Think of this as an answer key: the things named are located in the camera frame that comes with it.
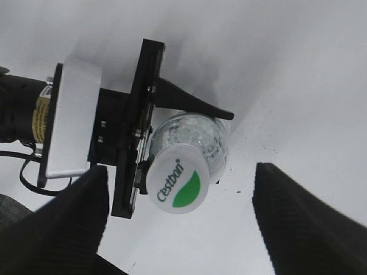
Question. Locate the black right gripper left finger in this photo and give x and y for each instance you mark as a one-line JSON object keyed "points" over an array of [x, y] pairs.
{"points": [[63, 236]]}

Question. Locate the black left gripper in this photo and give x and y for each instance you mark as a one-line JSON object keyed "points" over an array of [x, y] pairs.
{"points": [[122, 125]]}

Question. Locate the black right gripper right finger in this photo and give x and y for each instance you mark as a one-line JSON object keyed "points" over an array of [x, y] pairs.
{"points": [[302, 234]]}

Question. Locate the clear Cestbon water bottle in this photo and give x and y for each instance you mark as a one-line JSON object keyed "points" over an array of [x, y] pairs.
{"points": [[209, 135]]}

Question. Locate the white green bottle cap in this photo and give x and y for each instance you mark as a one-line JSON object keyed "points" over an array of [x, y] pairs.
{"points": [[178, 179]]}

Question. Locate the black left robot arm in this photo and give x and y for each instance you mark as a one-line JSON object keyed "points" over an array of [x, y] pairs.
{"points": [[24, 113]]}

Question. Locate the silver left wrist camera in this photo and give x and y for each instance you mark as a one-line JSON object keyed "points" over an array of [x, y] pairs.
{"points": [[71, 116]]}

